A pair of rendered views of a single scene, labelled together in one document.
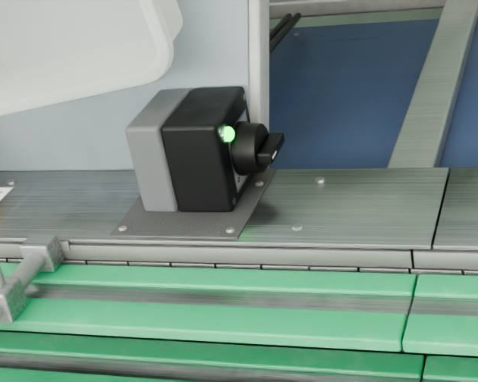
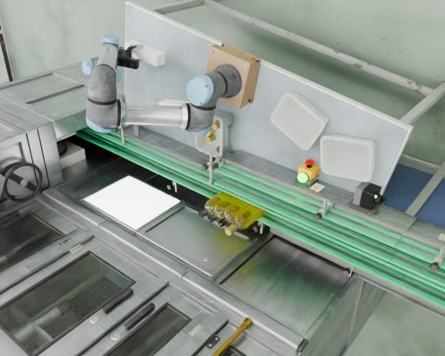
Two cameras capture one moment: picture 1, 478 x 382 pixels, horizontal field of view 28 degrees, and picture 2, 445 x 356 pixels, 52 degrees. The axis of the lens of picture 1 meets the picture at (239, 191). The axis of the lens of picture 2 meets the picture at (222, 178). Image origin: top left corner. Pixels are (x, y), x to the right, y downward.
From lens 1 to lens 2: 122 cm
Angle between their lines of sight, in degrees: 14
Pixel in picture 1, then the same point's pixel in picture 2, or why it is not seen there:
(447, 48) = (430, 186)
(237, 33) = (384, 176)
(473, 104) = (429, 203)
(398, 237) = (401, 227)
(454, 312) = (405, 244)
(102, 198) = (343, 196)
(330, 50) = (402, 174)
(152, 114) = (362, 186)
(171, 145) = (364, 194)
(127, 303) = (346, 220)
